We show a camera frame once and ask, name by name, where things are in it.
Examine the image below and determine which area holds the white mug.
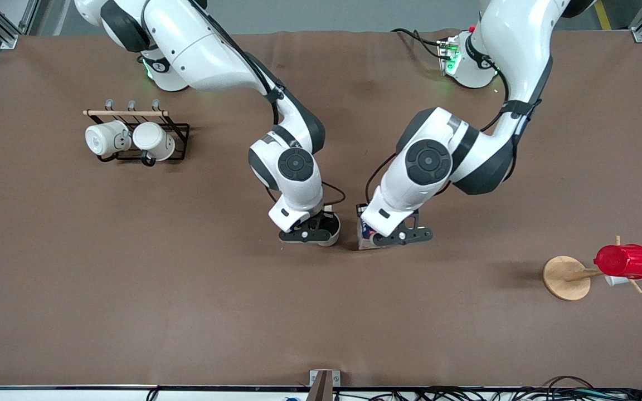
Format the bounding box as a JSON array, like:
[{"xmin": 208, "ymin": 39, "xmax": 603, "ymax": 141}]
[
  {"xmin": 133, "ymin": 122, "xmax": 176, "ymax": 162},
  {"xmin": 319, "ymin": 213, "xmax": 342, "ymax": 247},
  {"xmin": 85, "ymin": 121, "xmax": 132, "ymax": 158}
]

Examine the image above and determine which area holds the blue milk carton green cap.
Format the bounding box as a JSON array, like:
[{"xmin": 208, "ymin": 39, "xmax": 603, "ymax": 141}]
[{"xmin": 357, "ymin": 218, "xmax": 382, "ymax": 250}]

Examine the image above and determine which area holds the red plastic cup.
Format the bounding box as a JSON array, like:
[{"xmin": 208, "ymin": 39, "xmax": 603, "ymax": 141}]
[{"xmin": 594, "ymin": 244, "xmax": 642, "ymax": 280}]

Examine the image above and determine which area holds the brown table cover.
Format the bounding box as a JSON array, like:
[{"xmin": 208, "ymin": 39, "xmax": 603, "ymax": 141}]
[{"xmin": 0, "ymin": 29, "xmax": 642, "ymax": 389}]

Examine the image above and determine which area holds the wooden mug tree stand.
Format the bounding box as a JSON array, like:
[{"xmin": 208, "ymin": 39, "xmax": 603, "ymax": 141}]
[{"xmin": 542, "ymin": 236, "xmax": 642, "ymax": 302}]

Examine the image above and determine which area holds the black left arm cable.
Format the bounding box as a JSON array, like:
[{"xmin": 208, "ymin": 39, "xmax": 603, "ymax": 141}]
[{"xmin": 364, "ymin": 56, "xmax": 544, "ymax": 204}]

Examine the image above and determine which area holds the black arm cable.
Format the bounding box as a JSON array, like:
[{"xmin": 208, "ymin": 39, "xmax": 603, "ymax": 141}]
[
  {"xmin": 187, "ymin": 0, "xmax": 347, "ymax": 210},
  {"xmin": 364, "ymin": 56, "xmax": 544, "ymax": 204}
]

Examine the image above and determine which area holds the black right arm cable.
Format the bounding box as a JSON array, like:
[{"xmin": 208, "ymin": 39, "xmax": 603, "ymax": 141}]
[{"xmin": 187, "ymin": 0, "xmax": 347, "ymax": 210}]

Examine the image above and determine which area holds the black wire mug rack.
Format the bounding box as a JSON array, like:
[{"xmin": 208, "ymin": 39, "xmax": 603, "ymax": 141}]
[{"xmin": 82, "ymin": 99, "xmax": 190, "ymax": 167}]

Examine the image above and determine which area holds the metal table edge bracket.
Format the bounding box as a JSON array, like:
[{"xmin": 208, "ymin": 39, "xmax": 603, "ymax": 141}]
[{"xmin": 309, "ymin": 370, "xmax": 341, "ymax": 401}]

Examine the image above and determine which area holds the black base power cable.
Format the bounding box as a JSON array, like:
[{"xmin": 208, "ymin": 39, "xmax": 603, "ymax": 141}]
[{"xmin": 392, "ymin": 28, "xmax": 445, "ymax": 60}]

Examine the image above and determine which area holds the black cable bundle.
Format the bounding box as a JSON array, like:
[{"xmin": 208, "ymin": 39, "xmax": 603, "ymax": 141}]
[{"xmin": 332, "ymin": 376, "xmax": 642, "ymax": 401}]

